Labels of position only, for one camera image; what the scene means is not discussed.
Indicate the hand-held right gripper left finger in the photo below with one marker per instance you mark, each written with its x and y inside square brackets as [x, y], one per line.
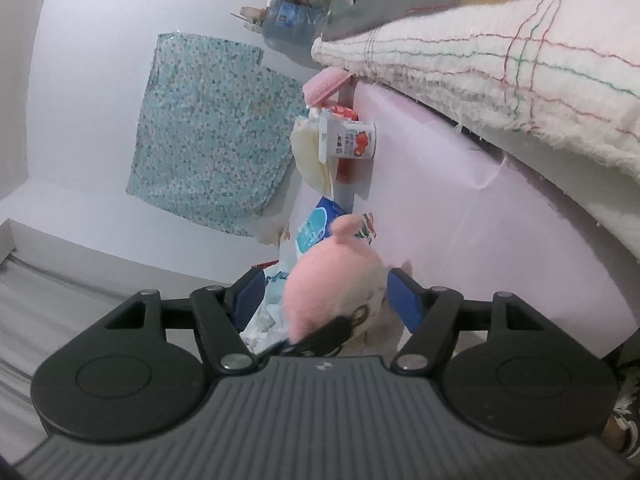
[247, 297]

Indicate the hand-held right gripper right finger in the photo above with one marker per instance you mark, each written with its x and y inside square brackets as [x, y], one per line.
[405, 300]

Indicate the blue and white wipes pack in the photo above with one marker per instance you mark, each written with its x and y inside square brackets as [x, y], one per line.
[272, 285]

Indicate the pink plush toy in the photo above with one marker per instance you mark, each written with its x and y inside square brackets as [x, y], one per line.
[330, 280]

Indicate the white yogurt cup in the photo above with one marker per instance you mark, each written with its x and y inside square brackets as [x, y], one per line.
[350, 140]

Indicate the green printed packet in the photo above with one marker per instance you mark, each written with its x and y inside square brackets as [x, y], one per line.
[367, 230]

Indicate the white and blue tissue box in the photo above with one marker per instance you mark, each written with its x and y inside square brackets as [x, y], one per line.
[315, 230]

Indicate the cream plastic bag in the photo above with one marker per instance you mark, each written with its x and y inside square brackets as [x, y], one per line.
[310, 160]

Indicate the grey curtain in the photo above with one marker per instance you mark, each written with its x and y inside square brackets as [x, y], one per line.
[75, 300]

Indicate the pink plastic brush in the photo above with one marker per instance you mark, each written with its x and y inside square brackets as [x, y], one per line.
[325, 87]

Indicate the white fleece blanket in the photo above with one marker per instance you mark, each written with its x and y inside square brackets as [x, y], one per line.
[500, 60]

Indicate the large blue water bottle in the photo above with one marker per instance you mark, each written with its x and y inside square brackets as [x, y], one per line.
[292, 22]

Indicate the teal patterned wall cloth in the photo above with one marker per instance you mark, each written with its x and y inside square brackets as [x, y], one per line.
[210, 135]

